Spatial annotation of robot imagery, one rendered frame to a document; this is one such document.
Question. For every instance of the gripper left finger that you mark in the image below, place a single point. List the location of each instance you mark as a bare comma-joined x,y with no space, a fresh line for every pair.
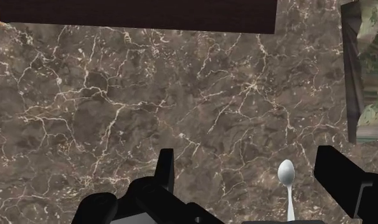
164,198

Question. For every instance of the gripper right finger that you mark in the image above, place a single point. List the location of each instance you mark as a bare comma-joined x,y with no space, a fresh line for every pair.
341,173

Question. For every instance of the white spoon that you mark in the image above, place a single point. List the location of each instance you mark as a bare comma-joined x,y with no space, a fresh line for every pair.
286,173

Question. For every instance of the green patterned box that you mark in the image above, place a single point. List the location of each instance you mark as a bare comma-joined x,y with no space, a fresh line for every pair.
370,71

